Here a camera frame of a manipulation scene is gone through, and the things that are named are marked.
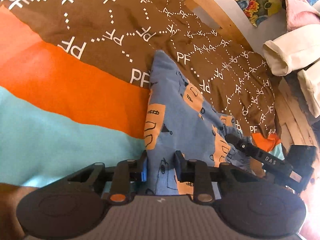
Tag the pink hanging garment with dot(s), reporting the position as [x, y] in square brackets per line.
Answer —
[300, 13]

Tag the colourful striped bed sheet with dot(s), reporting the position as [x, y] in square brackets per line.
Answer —
[38, 147]

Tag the wooden bed frame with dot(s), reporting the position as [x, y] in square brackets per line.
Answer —
[228, 18]

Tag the blue truck print pants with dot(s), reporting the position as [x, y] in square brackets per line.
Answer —
[180, 119]

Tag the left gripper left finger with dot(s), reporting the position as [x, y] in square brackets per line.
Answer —
[95, 177]

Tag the brown PF pattern blanket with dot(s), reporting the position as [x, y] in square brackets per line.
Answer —
[90, 61]

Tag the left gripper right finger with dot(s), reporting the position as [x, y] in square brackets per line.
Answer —
[228, 177]

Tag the cream hanging garment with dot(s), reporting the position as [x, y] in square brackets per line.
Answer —
[298, 50]

